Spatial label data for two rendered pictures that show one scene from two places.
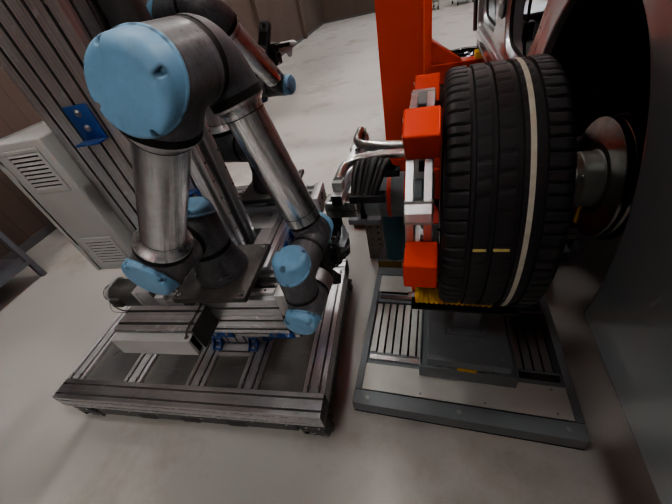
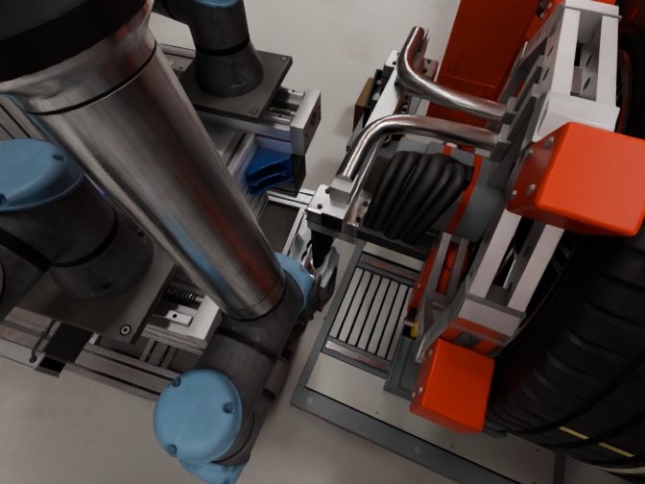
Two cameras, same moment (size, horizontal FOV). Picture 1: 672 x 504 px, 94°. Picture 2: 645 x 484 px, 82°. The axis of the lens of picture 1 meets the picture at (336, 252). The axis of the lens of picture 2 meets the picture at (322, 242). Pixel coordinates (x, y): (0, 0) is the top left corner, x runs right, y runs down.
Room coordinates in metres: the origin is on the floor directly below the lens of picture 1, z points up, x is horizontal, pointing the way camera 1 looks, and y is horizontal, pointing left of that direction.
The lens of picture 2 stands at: (0.44, -0.02, 1.36)
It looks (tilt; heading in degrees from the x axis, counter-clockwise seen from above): 60 degrees down; 0
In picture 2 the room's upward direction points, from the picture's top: straight up
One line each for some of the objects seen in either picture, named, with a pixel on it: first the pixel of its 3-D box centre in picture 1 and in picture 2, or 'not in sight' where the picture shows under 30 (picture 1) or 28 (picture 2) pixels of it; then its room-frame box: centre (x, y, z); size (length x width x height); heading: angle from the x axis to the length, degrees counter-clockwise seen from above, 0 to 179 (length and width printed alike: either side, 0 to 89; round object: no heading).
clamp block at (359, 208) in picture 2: (342, 204); (342, 215); (0.73, -0.05, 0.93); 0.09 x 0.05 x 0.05; 67
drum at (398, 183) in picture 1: (399, 194); (446, 189); (0.84, -0.24, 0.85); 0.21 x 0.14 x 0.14; 67
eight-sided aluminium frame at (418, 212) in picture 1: (422, 193); (489, 203); (0.81, -0.30, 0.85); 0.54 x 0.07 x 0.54; 157
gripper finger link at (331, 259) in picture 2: (343, 232); (329, 257); (0.70, -0.03, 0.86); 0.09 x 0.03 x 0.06; 149
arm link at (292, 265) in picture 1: (298, 269); (217, 400); (0.49, 0.09, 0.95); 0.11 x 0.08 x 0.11; 157
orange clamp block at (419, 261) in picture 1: (420, 264); (449, 385); (0.52, -0.19, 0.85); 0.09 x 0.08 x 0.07; 157
